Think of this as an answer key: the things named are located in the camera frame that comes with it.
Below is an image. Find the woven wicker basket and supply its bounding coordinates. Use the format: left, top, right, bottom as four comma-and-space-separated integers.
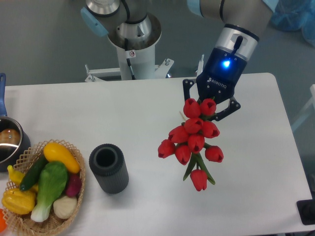
3, 140, 86, 236

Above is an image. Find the blue plastic bag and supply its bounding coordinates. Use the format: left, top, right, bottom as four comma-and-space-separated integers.
271, 0, 315, 46

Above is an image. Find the orange fruit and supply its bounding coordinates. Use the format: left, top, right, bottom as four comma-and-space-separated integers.
0, 208, 7, 233

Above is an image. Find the yellow banana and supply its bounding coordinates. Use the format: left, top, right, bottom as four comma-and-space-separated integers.
7, 165, 38, 193

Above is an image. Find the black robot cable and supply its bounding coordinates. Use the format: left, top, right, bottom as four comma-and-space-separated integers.
124, 38, 136, 81

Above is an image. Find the green cucumber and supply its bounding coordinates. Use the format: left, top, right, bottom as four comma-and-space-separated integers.
19, 154, 48, 191

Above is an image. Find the blue handled metal pot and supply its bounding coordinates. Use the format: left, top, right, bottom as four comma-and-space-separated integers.
0, 73, 31, 172

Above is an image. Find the black device at table edge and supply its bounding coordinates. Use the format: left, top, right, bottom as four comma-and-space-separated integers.
296, 200, 315, 225

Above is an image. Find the green bok choy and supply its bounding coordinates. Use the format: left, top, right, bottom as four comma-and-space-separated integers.
31, 161, 68, 223

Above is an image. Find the white frame at right edge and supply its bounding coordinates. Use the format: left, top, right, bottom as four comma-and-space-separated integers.
291, 84, 315, 132

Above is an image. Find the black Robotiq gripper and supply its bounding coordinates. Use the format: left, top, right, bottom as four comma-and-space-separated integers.
183, 48, 247, 121

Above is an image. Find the red tulip bouquet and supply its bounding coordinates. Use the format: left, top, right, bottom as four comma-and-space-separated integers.
157, 98, 224, 191

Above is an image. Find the yellow squash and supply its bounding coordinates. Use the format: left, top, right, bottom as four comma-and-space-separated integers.
43, 142, 80, 174

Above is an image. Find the dark grey ribbed vase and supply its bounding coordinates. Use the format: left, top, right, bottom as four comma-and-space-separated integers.
89, 144, 129, 194

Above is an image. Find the white garlic bulb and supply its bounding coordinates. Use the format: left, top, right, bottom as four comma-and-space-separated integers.
53, 196, 77, 219

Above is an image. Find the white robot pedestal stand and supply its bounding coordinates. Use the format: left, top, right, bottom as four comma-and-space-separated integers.
85, 46, 174, 82

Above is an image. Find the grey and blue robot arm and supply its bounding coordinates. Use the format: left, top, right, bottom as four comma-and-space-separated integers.
81, 0, 278, 121

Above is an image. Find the yellow bell pepper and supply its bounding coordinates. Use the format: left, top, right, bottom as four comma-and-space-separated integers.
1, 188, 36, 215

